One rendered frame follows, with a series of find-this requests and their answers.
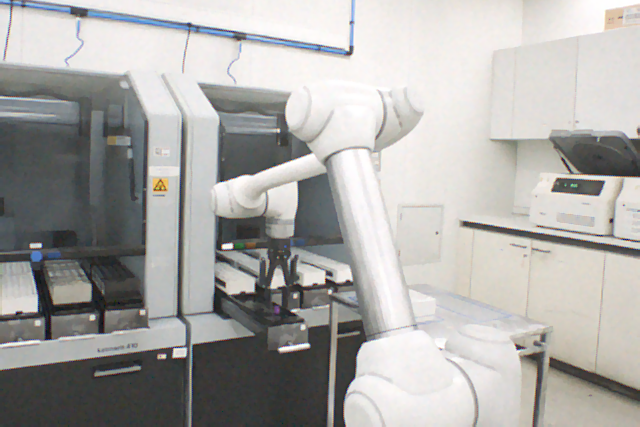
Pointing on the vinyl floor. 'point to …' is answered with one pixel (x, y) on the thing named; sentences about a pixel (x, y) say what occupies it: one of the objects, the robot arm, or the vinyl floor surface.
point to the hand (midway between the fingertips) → (277, 298)
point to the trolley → (441, 326)
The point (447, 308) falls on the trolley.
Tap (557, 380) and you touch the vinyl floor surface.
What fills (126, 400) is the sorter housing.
